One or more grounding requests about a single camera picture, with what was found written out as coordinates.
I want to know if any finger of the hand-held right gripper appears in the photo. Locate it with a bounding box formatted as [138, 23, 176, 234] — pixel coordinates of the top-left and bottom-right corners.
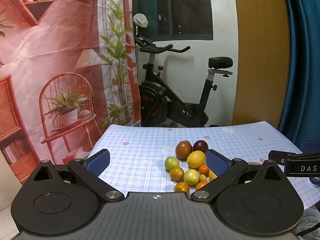
[269, 150, 303, 164]

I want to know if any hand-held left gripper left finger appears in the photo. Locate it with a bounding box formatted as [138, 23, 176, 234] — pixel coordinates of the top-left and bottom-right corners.
[25, 149, 125, 203]

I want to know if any dark window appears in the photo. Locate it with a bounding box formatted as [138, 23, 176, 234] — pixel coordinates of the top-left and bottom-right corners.
[132, 0, 214, 43]

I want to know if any yellow-green round fruit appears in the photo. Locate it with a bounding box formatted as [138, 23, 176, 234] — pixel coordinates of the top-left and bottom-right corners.
[183, 169, 200, 185]

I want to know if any greenish orange tangerine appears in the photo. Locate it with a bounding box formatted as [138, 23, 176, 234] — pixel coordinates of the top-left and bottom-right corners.
[170, 166, 185, 181]

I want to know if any white plastic bag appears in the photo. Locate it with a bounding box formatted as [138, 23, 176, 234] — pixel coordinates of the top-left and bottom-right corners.
[133, 13, 148, 28]

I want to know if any red-brown round fruit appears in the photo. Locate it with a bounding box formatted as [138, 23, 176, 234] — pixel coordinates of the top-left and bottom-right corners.
[175, 140, 193, 159]

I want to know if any dark purple mangosteen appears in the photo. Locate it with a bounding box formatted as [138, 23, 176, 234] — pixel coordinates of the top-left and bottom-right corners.
[193, 140, 209, 155]

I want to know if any wooden door panel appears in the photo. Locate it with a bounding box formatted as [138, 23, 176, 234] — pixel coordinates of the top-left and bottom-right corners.
[232, 0, 292, 130]

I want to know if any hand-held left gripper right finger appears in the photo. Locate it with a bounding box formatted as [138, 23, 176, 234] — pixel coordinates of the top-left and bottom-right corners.
[190, 149, 290, 203]

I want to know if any black exercise bike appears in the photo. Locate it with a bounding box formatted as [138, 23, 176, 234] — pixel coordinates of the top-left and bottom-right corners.
[134, 35, 233, 128]

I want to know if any green round fruit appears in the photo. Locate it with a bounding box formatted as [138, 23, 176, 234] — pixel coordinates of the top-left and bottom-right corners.
[164, 156, 180, 171]

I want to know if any printed room backdrop cloth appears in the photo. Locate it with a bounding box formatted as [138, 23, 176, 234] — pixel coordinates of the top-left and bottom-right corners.
[0, 0, 142, 188]

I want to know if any blue curtain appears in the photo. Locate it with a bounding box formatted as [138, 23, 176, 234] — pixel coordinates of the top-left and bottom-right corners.
[279, 0, 320, 150]

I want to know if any dark blue object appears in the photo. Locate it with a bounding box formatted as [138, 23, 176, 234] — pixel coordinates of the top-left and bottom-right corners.
[301, 141, 320, 153]

